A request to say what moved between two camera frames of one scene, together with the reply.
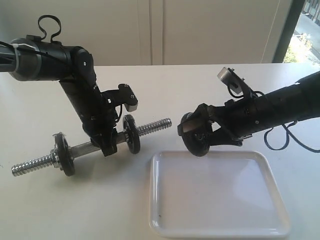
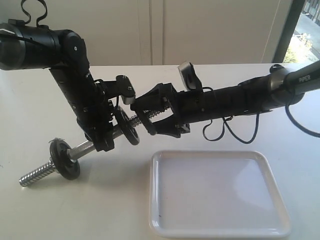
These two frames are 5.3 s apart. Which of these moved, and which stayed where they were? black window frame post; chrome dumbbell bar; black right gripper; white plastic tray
Moved: black right gripper; chrome dumbbell bar
Stayed: white plastic tray; black window frame post
